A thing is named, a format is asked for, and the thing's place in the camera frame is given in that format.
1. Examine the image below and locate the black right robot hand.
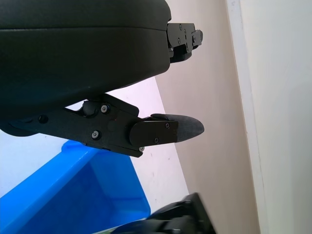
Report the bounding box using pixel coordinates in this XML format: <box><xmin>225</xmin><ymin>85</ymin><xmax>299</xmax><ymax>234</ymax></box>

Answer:
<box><xmin>114</xmin><ymin>192</ymin><xmax>217</xmax><ymax>234</ymax></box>

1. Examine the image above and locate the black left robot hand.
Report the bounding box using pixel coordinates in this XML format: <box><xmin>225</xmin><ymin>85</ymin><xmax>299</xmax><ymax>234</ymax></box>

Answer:
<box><xmin>0</xmin><ymin>0</ymin><xmax>205</xmax><ymax>158</ymax></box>

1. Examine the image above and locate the blue plastic tray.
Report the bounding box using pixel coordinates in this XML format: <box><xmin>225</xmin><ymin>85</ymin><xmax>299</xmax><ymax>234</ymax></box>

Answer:
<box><xmin>0</xmin><ymin>140</ymin><xmax>150</xmax><ymax>234</ymax></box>

